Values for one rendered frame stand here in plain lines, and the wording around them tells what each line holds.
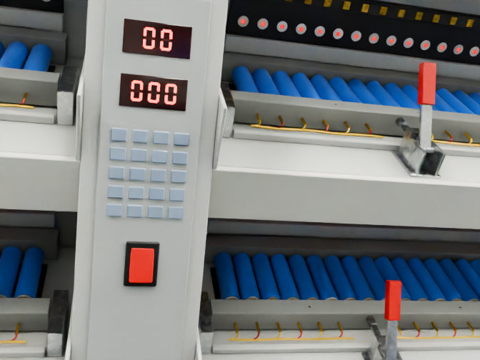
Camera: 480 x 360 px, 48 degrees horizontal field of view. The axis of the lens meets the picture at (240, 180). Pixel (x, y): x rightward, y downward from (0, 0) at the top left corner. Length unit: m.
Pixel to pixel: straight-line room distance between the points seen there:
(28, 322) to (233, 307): 0.18
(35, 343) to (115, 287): 0.12
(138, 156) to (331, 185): 0.15
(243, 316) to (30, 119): 0.25
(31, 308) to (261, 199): 0.22
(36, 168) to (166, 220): 0.10
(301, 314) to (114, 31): 0.30
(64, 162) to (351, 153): 0.23
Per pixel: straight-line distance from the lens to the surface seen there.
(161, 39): 0.38
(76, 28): 0.59
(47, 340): 0.48
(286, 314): 0.52
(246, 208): 0.42
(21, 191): 0.41
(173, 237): 0.40
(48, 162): 0.39
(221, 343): 0.51
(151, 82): 0.38
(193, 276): 0.42
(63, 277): 0.56
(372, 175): 0.44
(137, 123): 0.38
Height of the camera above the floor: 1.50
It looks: 10 degrees down
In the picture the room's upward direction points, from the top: 6 degrees clockwise
